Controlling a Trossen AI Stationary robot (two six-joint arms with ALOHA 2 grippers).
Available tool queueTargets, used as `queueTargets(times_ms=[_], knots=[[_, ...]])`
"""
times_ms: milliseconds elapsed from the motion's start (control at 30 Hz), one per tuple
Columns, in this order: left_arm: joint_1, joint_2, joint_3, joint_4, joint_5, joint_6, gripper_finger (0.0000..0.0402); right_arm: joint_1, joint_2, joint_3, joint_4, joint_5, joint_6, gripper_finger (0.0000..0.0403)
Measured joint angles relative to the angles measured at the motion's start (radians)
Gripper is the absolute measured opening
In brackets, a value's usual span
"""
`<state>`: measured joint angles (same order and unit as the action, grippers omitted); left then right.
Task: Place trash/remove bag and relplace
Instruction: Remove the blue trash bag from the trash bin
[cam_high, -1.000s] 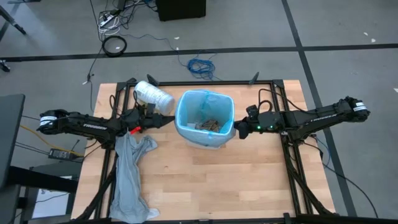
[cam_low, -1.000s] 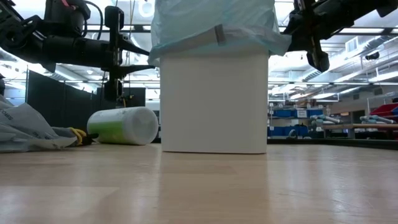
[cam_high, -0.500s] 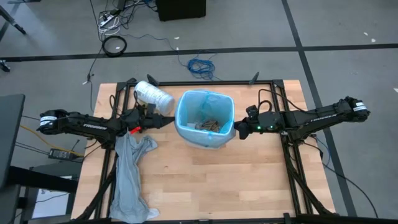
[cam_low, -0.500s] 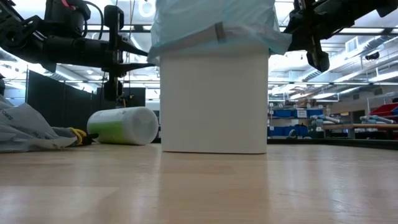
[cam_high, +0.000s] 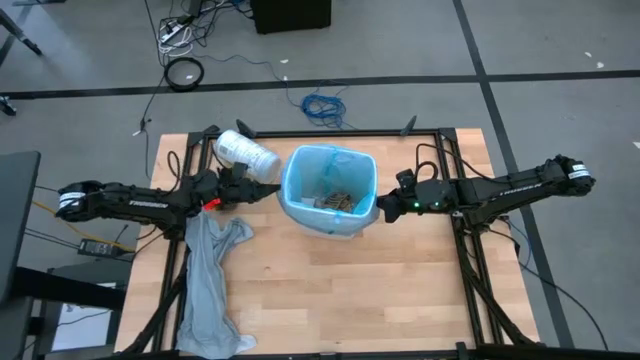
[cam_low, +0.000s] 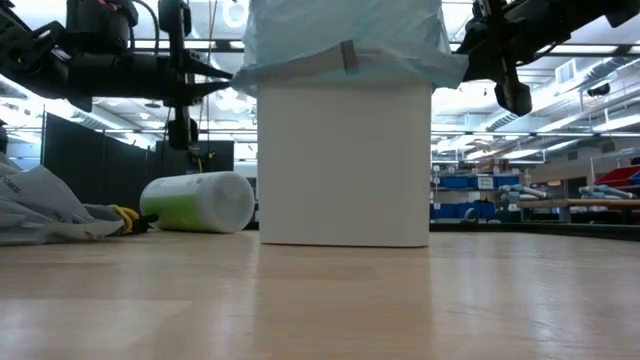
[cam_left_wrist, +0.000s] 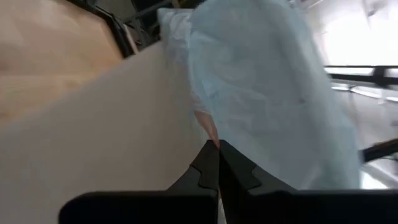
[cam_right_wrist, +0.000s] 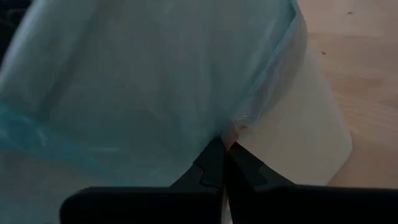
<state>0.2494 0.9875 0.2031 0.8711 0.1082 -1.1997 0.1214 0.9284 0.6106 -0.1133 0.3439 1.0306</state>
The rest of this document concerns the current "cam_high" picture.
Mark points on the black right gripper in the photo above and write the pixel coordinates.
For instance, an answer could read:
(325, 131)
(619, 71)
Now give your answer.
(407, 200)

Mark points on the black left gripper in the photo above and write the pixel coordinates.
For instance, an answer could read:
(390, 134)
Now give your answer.
(232, 190)

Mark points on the translucent blue trash bag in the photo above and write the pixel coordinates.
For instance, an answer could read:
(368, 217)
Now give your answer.
(300, 170)

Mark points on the dark striped snack wrapper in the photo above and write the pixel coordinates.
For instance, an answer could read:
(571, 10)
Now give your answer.
(335, 202)

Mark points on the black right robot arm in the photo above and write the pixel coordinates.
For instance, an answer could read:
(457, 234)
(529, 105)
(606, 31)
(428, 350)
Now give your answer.
(500, 192)

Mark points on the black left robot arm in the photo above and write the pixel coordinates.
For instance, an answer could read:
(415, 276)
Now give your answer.
(130, 205)

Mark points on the grey plastic shopping bag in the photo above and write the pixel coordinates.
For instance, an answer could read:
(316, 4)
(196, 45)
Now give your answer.
(205, 300)

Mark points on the white wipes canister green label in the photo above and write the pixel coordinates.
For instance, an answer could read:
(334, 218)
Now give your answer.
(247, 155)

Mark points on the black power adapter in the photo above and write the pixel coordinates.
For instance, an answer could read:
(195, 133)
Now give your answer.
(97, 247)

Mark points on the black computer tower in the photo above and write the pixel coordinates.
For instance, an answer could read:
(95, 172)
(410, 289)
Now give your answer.
(290, 15)

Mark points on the white power strip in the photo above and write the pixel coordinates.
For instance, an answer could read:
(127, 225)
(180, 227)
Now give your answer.
(172, 32)

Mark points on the grey desk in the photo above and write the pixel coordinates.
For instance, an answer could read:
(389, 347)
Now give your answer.
(17, 225)

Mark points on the black tripod leg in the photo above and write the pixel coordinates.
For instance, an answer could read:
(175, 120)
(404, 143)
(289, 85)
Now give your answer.
(20, 35)

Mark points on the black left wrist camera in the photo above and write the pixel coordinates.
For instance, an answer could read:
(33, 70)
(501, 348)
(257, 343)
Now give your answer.
(239, 170)

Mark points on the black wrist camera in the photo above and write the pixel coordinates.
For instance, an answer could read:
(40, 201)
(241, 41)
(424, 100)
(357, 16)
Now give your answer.
(406, 179)
(239, 170)

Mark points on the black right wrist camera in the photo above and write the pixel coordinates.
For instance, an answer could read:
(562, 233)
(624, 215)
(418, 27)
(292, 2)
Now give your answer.
(406, 179)

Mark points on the black aluminium table frame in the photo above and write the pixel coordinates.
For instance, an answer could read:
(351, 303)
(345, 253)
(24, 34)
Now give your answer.
(350, 134)

